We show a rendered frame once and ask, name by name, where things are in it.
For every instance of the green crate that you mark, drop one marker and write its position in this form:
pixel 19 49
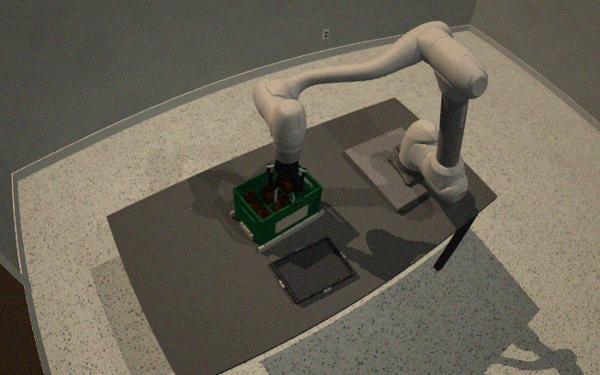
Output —
pixel 305 205

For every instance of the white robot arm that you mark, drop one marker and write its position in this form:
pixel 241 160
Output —
pixel 460 77

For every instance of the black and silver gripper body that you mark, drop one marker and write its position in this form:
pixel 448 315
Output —
pixel 294 168

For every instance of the brown glass bottle with cream label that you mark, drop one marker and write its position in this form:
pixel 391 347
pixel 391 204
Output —
pixel 264 213

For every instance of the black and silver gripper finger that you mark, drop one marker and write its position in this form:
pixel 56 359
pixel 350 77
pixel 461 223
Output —
pixel 269 170
pixel 293 181

